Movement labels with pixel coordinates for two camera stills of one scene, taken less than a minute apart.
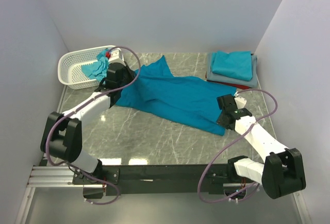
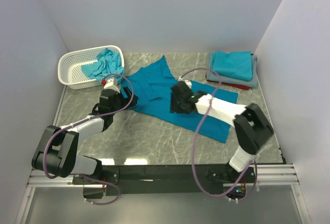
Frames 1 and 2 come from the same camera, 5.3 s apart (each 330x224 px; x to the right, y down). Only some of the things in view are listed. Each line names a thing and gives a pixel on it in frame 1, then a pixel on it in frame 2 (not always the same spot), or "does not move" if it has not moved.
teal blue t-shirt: (189, 101) does not move
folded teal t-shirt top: (237, 64) does not move
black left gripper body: (127, 75) -> (120, 101)
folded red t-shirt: (236, 86) does not move
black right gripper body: (220, 121) -> (176, 105)
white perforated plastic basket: (70, 70) does not move
